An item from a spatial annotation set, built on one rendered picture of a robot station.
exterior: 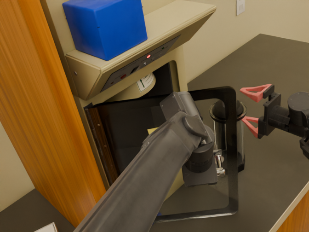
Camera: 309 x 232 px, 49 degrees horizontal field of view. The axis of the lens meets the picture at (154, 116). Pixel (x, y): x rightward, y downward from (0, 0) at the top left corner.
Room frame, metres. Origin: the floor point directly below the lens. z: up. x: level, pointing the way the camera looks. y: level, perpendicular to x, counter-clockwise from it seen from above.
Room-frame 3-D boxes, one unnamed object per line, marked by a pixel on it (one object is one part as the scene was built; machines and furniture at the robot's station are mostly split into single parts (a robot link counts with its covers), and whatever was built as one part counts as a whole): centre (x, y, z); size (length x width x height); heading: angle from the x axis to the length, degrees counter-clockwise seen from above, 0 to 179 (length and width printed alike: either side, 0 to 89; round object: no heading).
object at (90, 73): (0.66, -0.02, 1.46); 0.32 x 0.11 x 0.10; 128
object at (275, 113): (0.68, -0.32, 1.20); 0.07 x 0.07 x 0.10; 38
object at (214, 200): (0.59, -0.02, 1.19); 0.30 x 0.01 x 0.40; 84
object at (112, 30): (0.61, 0.05, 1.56); 0.10 x 0.10 x 0.09; 38
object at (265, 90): (0.74, -0.27, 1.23); 0.09 x 0.07 x 0.07; 38
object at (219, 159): (0.55, -0.09, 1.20); 0.10 x 0.05 x 0.03; 84
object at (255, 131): (0.74, -0.28, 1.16); 0.09 x 0.07 x 0.07; 38
